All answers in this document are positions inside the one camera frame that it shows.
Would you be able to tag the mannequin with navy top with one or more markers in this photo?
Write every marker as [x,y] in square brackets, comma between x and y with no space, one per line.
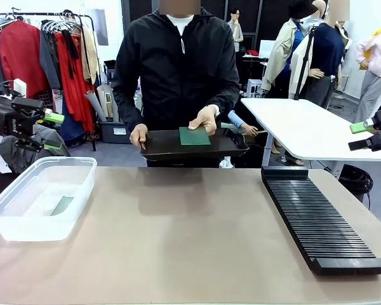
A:
[327,51]

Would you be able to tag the dark blue garment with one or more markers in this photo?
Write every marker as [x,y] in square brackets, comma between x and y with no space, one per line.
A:
[72,127]

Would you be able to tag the grey jacket pile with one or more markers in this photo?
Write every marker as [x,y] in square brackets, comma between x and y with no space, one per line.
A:
[22,155]

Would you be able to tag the seated person's hand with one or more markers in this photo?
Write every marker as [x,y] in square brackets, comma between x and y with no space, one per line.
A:
[250,130]

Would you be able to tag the bystander in grey shirt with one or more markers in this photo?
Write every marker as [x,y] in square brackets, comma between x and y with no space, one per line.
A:
[236,31]

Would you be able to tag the black slotted PCB rack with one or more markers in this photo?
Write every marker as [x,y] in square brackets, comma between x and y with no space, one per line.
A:
[317,219]

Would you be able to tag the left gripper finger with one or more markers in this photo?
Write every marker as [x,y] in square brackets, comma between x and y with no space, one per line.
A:
[50,145]
[52,116]

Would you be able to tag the seated person's blue-sleeved forearm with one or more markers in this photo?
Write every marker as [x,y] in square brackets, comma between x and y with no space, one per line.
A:
[236,119]

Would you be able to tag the grey rolled paper tube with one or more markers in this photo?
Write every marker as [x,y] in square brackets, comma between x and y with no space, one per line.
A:
[95,106]

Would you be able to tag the metal clothes rack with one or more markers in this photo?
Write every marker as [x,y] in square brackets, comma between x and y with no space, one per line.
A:
[93,38]

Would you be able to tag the person's right forearm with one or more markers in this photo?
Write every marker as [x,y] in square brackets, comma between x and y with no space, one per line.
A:
[127,111]

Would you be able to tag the red dress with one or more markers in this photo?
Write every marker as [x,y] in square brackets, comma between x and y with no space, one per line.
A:
[77,95]

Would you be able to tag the person in black jacket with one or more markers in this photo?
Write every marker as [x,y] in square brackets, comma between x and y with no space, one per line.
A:
[174,73]

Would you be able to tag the beige hanging garment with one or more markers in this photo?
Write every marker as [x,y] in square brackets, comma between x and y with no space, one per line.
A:
[90,57]

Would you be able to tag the person's left forearm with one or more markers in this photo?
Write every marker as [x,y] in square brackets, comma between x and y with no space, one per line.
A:
[227,97]

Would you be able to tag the person's left hand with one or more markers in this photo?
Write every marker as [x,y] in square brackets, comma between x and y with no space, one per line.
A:
[207,119]

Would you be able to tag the white monitor panel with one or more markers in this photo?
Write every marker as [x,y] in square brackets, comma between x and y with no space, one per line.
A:
[267,49]

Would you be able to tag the red coat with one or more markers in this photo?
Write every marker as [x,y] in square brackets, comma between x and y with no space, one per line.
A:
[20,57]

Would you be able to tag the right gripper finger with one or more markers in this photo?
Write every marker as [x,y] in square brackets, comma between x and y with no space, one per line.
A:
[363,145]
[360,127]

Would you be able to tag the black tripod pole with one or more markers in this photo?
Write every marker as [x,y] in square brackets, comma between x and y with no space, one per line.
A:
[305,63]

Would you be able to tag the dark grey hanging garment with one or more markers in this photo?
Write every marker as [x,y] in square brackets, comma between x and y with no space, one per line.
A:
[49,60]

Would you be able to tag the clear plastic storage box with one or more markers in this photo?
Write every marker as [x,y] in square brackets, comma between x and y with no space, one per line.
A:
[25,222]

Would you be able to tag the black bucket hat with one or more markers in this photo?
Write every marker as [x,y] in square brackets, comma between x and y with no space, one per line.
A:
[300,9]

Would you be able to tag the white computer case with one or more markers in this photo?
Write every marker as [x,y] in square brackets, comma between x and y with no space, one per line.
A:
[254,88]

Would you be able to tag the beige rolled paper tube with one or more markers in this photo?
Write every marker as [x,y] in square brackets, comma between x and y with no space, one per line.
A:
[109,101]

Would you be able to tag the grey wall poster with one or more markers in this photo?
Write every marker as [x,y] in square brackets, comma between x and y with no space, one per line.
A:
[101,27]

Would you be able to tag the person's right hand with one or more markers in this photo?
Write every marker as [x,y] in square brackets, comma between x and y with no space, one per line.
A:
[139,135]

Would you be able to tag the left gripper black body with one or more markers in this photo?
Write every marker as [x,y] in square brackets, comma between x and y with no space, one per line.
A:
[9,125]

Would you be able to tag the dark storage bin with label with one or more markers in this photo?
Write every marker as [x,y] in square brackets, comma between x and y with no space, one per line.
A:
[114,131]

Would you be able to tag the black serving tray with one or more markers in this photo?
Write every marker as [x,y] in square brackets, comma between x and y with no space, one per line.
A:
[165,144]

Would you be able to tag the green PCB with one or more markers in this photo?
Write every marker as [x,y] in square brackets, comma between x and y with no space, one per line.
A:
[195,138]
[63,206]

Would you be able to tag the black hanging scarf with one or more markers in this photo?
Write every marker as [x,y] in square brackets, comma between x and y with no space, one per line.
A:
[71,51]

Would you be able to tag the mannequin with beige coat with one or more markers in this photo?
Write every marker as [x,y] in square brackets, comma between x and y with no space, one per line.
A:
[281,57]

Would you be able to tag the white side table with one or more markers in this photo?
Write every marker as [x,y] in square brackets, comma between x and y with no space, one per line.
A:
[304,127]

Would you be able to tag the mannequin with pink top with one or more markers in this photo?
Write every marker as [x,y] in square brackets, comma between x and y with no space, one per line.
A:
[376,63]

